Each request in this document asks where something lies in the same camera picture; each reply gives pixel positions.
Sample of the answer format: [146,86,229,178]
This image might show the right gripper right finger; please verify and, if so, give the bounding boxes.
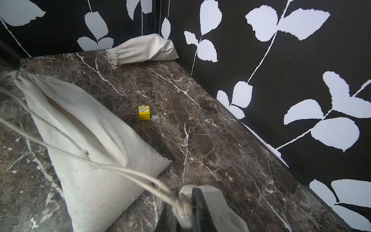
[191,188,217,232]

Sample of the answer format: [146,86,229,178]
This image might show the cream cloth bag corner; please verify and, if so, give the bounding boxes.
[180,185,249,232]
[106,33,179,66]

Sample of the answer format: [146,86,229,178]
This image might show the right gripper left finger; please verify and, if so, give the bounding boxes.
[154,203,181,232]

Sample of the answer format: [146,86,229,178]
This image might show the cream cloth drawstring soil bag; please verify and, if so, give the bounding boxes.
[11,71,171,232]

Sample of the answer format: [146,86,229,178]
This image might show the yellow die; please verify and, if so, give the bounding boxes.
[138,105,151,121]

